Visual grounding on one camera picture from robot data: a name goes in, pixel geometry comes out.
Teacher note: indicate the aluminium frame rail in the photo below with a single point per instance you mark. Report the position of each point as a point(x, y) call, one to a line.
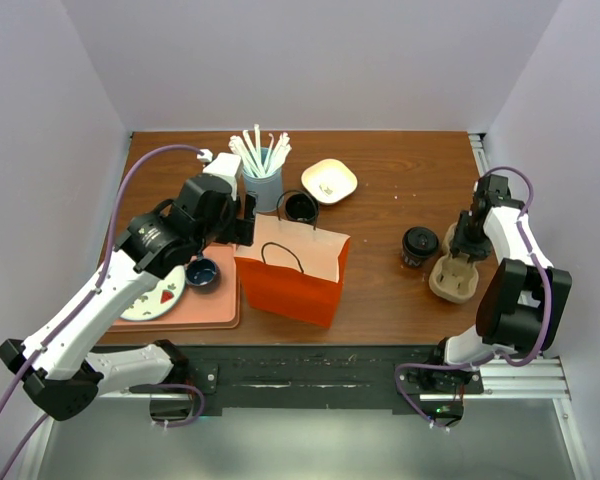
point(541, 379)

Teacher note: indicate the cream square bowl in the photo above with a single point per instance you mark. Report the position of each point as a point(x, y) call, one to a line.
point(329, 181)

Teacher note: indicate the white wrapped straws bundle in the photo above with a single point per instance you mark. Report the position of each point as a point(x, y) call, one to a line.
point(279, 148)

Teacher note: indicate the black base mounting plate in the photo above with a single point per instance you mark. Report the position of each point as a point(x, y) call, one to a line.
point(309, 377)

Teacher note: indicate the cardboard cup carrier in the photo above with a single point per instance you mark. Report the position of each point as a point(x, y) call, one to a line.
point(453, 278)

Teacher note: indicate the blue straw holder cup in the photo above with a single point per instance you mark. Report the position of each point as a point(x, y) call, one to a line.
point(267, 188)

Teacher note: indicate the orange paper gift bag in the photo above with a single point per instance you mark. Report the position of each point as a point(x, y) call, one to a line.
point(293, 269)

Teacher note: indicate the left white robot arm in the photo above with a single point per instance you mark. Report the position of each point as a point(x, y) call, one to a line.
point(57, 366)

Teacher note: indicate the black coffee cup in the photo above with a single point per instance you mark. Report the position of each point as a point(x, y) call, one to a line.
point(300, 206)

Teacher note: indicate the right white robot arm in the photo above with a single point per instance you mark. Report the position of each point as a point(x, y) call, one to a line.
point(521, 310)

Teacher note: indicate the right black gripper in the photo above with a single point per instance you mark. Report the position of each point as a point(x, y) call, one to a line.
point(461, 244)

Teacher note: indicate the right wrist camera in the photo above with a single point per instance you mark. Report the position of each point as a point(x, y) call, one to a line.
point(491, 190)

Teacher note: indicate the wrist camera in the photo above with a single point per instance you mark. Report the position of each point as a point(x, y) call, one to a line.
point(491, 190)
point(215, 180)

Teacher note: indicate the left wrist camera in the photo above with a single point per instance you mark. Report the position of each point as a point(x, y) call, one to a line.
point(215, 180)

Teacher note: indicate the dark blue mug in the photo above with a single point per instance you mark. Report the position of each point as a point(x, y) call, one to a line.
point(202, 274)

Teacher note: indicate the pink plastic tray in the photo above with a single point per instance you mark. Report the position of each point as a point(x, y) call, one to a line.
point(197, 311)

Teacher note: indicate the black coffee cup lid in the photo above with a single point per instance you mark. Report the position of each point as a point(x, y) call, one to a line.
point(420, 241)

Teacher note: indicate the brown takeout coffee cup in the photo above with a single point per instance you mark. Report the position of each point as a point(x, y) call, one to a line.
point(412, 260)

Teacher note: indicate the white fruit pattern plate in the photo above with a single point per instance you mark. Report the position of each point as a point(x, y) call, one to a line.
point(158, 301)

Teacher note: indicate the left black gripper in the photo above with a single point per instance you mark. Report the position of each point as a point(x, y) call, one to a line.
point(239, 231)

